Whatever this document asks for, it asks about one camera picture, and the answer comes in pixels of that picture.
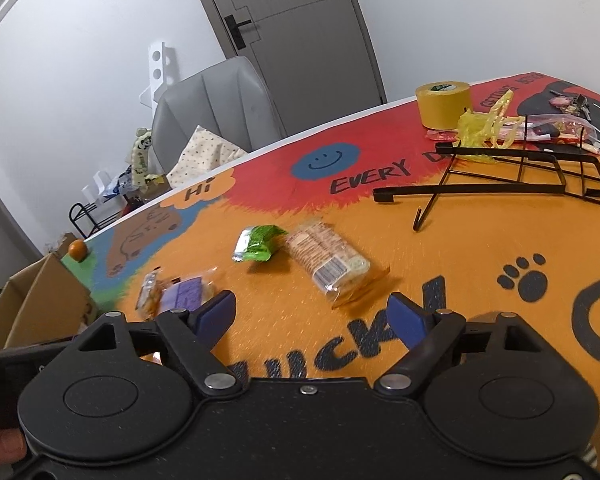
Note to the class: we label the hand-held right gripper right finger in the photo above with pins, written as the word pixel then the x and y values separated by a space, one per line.
pixel 405 317

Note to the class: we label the panda print bag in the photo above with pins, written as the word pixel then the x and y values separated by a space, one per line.
pixel 142 155

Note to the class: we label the yellow tape roll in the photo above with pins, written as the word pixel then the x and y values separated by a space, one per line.
pixel 442 105

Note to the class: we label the black shoe rack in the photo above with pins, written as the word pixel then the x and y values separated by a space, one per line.
pixel 87 217

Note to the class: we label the grey chair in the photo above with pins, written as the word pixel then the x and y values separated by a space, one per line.
pixel 210 105

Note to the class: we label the purple snack packet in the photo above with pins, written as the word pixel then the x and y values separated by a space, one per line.
pixel 185 295

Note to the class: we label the dotted cream cushion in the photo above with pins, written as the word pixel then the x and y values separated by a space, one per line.
pixel 200 157

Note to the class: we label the orange fruit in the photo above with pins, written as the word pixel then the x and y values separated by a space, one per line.
pixel 77 251

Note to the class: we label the yellow plastic bag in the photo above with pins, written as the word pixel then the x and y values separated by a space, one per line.
pixel 480 127

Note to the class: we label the clear biscuit packet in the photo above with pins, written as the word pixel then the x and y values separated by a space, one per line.
pixel 330 260

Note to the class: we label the white perforated bracket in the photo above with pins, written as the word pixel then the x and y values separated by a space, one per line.
pixel 157 70

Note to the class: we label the person's left hand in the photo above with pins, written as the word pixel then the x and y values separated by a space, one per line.
pixel 0 447

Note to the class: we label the flat red packet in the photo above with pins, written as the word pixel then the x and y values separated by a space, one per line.
pixel 440 135

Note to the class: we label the grey door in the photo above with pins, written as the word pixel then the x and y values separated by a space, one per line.
pixel 295 35

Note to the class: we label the green snack packet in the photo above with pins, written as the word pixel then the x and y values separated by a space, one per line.
pixel 260 242

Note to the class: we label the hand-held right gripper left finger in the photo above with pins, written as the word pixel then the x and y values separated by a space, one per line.
pixel 218 312

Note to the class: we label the clear zip bag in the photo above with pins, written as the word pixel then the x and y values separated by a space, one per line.
pixel 565 130

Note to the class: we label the cardboard box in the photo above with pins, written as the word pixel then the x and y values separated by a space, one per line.
pixel 40 295

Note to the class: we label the small orange snack packet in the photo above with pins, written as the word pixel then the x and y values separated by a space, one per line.
pixel 149 292

